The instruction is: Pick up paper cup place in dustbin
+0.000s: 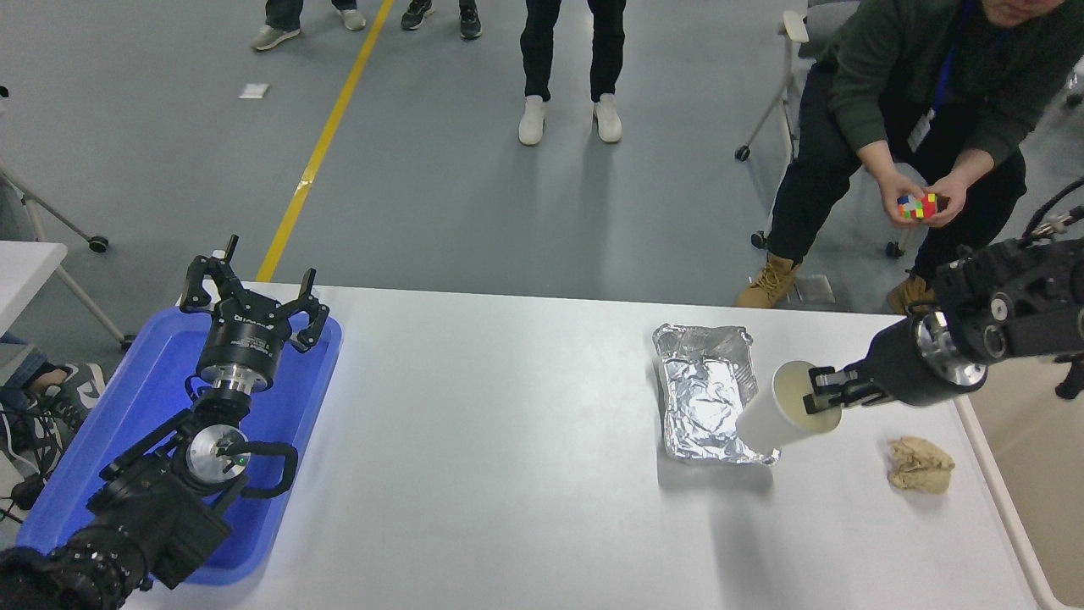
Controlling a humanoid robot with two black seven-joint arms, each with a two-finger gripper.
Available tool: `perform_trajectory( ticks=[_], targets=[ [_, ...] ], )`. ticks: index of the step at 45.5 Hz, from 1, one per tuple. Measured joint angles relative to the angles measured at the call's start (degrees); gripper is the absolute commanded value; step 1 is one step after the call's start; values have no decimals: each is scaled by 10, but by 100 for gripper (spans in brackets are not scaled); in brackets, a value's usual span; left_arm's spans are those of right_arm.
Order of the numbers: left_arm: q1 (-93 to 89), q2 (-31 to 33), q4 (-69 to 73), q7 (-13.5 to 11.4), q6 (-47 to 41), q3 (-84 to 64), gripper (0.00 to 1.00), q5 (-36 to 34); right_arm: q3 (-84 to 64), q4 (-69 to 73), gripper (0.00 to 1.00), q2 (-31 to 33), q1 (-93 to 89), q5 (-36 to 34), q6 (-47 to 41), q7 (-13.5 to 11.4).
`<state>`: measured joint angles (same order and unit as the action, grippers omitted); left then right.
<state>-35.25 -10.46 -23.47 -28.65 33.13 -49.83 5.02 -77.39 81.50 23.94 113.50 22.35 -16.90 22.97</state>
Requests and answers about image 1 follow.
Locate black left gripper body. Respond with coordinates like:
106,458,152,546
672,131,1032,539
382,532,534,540
196,307,287,375

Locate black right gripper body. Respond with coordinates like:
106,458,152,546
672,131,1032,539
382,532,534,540
862,319,951,408

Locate white paper cup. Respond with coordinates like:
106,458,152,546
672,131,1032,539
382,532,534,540
735,360,844,455

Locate seated person's left hand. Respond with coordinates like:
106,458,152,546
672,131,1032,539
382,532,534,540
923,174,970,229

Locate seated person's right hand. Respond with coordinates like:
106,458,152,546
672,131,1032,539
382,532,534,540
877,164,926,228

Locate crumpled tan paper ball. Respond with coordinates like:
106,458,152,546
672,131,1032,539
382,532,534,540
886,437,956,498

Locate blue plastic tray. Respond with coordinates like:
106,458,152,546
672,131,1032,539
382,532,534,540
15,305,344,587

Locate silver foil tray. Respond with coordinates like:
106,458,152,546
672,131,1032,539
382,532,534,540
651,322,782,469

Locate person at table edge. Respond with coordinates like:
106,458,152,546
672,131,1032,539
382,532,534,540
0,332,108,484

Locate large pale bin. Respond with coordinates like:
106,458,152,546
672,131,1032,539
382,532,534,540
955,352,1084,610

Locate white rolling side table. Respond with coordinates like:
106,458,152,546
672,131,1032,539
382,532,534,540
0,157,138,352

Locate standing person, grey sneakers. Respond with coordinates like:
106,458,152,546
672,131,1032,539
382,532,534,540
249,0,368,50

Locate standing person, white shoes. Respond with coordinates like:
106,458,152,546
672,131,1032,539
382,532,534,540
518,0,628,147

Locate seated person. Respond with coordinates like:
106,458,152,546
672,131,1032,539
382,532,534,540
735,0,1084,316

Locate standing person, dark sneakers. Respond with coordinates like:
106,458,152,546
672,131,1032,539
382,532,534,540
400,0,484,40

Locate blue lanyard with white badge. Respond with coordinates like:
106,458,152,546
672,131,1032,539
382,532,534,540
908,0,979,153

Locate white frame wheeled chair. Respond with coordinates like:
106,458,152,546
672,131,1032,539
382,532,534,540
735,7,905,259

